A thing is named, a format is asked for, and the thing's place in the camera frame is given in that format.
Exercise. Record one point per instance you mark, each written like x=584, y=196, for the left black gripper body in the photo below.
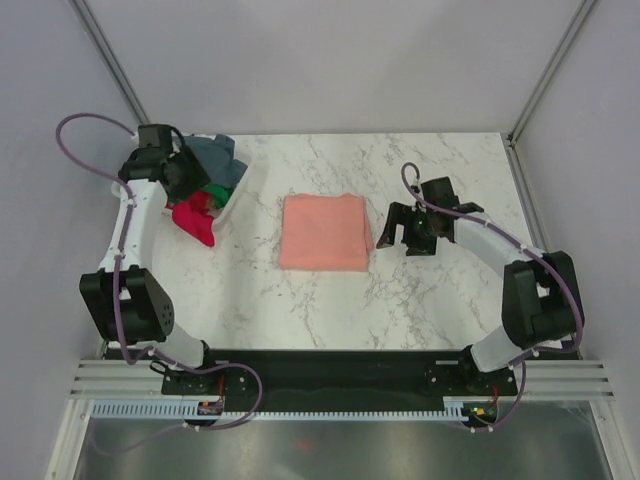
x=191, y=176

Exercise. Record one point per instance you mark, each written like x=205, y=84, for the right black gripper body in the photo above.
x=418, y=231

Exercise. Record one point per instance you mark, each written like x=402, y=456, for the salmon pink t shirt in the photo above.
x=325, y=234

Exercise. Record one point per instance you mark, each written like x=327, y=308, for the white plastic laundry basket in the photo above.
x=218, y=214

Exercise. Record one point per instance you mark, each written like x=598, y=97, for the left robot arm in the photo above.
x=126, y=302

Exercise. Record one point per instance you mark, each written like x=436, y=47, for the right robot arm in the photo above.
x=540, y=296

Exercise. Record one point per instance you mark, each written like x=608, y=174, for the grey blue t shirt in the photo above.
x=217, y=156

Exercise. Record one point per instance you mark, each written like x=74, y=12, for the red t shirt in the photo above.
x=194, y=217

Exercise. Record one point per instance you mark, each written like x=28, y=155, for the green t shirt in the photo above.
x=219, y=195

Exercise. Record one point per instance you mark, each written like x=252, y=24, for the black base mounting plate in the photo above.
x=341, y=378

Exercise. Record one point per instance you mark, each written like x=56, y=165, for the right aluminium frame post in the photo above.
x=561, y=51

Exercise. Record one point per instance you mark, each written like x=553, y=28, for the aluminium frame post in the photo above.
x=107, y=54
x=561, y=51

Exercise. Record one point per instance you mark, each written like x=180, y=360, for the left aluminium frame post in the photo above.
x=107, y=54

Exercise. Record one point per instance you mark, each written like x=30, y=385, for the white slotted cable duct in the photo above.
x=209, y=408

